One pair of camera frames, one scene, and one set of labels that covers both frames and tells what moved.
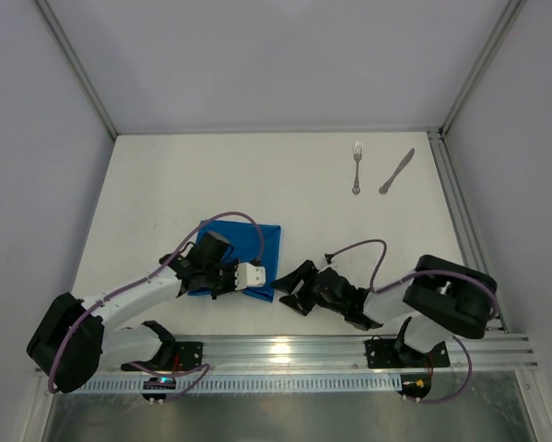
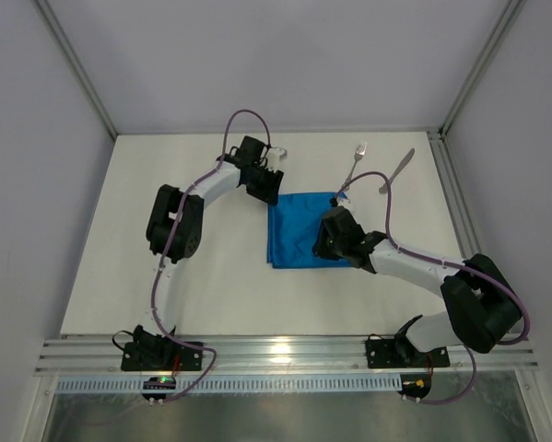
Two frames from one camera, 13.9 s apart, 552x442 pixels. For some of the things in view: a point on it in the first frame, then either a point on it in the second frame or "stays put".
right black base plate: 388,354 stays put
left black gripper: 227,277 -> 264,185
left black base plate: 188,355 stays put
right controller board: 415,386 stays put
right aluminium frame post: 510,16 stays put
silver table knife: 383,189 stays put
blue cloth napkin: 252,243 -> 293,226
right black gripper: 314,285 -> 328,237
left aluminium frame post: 78,65 stays put
